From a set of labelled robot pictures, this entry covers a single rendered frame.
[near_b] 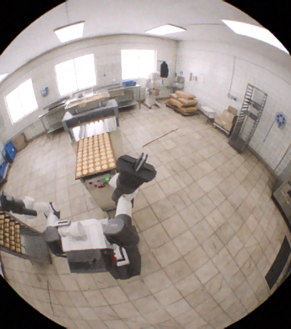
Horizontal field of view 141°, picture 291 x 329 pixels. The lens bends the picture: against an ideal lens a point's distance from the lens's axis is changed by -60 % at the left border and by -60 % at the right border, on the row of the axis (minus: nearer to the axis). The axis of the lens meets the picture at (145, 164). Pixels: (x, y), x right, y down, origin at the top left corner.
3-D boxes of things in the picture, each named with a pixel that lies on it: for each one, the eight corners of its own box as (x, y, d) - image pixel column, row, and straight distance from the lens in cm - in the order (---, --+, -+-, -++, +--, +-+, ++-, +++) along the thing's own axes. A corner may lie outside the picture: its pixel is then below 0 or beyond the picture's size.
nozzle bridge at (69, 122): (72, 131, 203) (66, 111, 191) (117, 119, 196) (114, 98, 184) (70, 143, 175) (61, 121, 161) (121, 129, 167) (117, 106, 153)
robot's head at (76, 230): (87, 237, 61) (78, 234, 53) (69, 239, 66) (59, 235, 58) (85, 225, 63) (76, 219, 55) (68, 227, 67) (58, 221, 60)
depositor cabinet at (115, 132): (88, 140, 324) (79, 110, 289) (115, 133, 320) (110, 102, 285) (89, 180, 228) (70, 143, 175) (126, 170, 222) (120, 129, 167)
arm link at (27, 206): (17, 192, 79) (31, 196, 83) (14, 209, 82) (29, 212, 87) (23, 200, 69) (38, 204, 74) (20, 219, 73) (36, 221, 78)
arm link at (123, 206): (134, 200, 88) (134, 224, 73) (116, 199, 89) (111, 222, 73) (136, 187, 81) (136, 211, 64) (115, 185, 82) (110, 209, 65)
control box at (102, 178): (90, 187, 127) (85, 179, 117) (113, 181, 124) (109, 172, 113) (91, 190, 125) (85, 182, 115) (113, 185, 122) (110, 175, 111)
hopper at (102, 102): (71, 110, 187) (68, 102, 184) (108, 100, 182) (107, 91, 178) (67, 119, 161) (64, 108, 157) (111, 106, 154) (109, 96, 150)
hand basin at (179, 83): (188, 97, 535) (192, 73, 519) (182, 97, 509) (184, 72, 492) (173, 91, 605) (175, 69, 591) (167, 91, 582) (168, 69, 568)
